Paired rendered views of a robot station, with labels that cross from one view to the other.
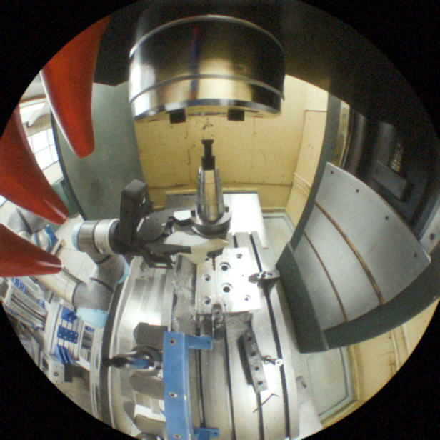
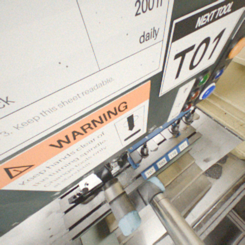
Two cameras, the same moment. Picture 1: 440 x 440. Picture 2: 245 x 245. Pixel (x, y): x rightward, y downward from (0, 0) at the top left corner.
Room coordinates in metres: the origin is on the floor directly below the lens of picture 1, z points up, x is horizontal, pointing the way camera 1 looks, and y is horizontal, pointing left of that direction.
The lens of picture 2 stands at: (0.07, 0.28, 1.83)
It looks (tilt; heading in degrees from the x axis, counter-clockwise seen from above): 58 degrees down; 250
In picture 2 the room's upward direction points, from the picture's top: 12 degrees counter-clockwise
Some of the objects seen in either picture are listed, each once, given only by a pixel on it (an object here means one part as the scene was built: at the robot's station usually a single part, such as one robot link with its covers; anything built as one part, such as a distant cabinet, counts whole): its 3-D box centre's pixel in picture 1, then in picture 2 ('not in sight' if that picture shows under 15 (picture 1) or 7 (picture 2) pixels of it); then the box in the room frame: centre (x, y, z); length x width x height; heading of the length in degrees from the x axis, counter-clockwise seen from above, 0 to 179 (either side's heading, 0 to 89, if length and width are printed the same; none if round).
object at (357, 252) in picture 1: (339, 256); not in sight; (0.19, -0.43, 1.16); 0.48 x 0.05 x 0.51; 3
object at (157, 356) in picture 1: (146, 361); (144, 151); (-0.06, 0.13, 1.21); 0.06 x 0.06 x 0.03
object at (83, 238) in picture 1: (92, 238); (125, 212); (0.15, 0.30, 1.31); 0.11 x 0.08 x 0.09; 93
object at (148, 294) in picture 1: (143, 342); (162, 199); (-0.06, 0.40, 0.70); 0.90 x 0.30 x 0.16; 3
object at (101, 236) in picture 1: (112, 238); (114, 190); (0.15, 0.22, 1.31); 0.08 x 0.05 x 0.08; 3
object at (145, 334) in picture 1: (148, 336); (136, 157); (0.00, 0.13, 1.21); 0.07 x 0.05 x 0.01; 93
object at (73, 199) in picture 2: not in sight; (79, 194); (0.42, 0.09, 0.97); 0.13 x 0.03 x 0.15; 3
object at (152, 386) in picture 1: (146, 385); (152, 145); (-0.11, 0.13, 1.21); 0.07 x 0.05 x 0.01; 93
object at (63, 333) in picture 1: (68, 335); not in sight; (-0.25, 0.90, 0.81); 0.09 x 0.01 x 0.18; 4
